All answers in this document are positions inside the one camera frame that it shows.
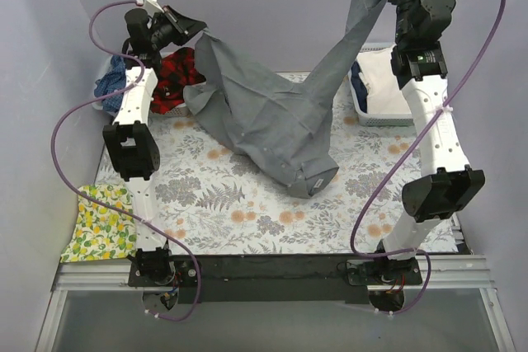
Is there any grey long sleeve shirt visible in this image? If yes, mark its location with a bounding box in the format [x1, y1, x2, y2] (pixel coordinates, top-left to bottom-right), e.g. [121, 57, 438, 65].
[183, 0, 388, 199]

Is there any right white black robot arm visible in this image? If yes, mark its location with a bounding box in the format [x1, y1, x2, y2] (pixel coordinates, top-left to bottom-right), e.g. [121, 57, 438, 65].
[344, 0, 485, 286]

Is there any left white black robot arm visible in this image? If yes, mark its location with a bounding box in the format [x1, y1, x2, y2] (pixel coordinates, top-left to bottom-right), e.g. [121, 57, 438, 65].
[103, 5, 206, 287]

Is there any red black plaid shirt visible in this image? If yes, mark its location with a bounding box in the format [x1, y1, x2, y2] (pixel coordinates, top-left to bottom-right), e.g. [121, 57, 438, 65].
[150, 47, 205, 115]

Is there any blue checked shirt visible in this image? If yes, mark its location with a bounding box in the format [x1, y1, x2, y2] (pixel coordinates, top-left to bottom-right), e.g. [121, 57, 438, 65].
[94, 55, 126, 115]

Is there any left white plastic basket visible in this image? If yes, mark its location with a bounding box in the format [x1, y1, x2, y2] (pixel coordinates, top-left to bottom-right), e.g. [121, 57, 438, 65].
[92, 56, 191, 117]

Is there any white plastic basket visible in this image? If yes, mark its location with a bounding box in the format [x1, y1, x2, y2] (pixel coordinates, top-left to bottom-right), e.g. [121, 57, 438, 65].
[92, 56, 191, 117]
[348, 43, 413, 126]

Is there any white folded shirt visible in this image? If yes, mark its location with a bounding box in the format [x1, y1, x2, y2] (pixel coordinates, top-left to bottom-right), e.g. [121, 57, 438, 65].
[356, 45, 411, 118]

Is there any dark blue folded garment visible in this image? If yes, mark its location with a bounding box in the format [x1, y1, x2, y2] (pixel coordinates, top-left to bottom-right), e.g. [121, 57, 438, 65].
[351, 61, 368, 113]

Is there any right white plastic basket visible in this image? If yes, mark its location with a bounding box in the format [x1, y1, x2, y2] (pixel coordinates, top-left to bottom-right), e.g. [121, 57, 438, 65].
[348, 43, 413, 126]

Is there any floral patterned table mat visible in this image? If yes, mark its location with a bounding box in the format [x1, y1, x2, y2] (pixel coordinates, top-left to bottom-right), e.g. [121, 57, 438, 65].
[148, 82, 421, 255]

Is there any lemon print cloth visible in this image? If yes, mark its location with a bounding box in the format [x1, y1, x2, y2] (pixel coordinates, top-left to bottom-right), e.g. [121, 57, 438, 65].
[60, 185, 137, 263]

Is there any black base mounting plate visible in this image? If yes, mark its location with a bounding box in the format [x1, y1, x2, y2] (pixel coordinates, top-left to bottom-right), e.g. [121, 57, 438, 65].
[128, 252, 422, 304]

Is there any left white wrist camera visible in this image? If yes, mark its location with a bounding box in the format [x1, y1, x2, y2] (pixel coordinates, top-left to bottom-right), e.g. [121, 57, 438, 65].
[143, 0, 164, 16]

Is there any aluminium frame rail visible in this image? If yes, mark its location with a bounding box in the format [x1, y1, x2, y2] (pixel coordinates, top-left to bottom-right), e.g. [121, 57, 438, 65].
[36, 255, 516, 351]

